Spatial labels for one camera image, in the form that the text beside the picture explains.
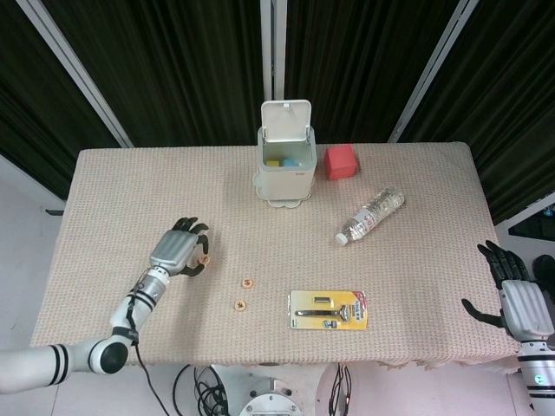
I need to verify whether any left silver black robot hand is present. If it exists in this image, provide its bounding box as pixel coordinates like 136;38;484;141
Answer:
148;216;212;278

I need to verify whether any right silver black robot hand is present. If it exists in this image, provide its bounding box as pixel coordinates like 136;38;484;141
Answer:
460;240;552;346

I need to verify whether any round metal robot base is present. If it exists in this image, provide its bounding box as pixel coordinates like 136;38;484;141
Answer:
238;375;307;416

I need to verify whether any beige woven tablecloth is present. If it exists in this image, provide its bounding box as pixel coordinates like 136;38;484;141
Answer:
28;140;524;376

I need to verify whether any white flower-shaped coaster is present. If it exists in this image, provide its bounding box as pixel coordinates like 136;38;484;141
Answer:
252;172;314;210

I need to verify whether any white bin with flip lid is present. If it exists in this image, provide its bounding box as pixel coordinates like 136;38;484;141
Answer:
257;99;317;201

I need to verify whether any yellow razor blister pack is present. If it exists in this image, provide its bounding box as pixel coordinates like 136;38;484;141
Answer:
288;289;370;331

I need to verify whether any clear plastic water bottle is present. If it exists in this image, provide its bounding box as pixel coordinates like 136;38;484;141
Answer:
334;186;406;247

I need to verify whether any black curtain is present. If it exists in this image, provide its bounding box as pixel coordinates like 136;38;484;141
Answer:
47;0;265;148
398;0;555;222
0;0;122;196
284;0;456;144

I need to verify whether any red cube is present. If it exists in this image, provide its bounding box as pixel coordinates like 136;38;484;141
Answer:
323;146;361;181

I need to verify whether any grey metal frame bar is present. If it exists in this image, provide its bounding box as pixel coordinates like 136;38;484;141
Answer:
496;203;555;237

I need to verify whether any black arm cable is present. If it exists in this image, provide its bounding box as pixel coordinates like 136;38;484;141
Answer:
125;276;170;416

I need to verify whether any black cable bundle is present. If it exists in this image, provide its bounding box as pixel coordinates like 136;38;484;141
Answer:
173;364;231;416

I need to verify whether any grey metal frame post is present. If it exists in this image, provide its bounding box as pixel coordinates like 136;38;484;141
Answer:
259;0;287;101
16;0;134;148
388;0;480;143

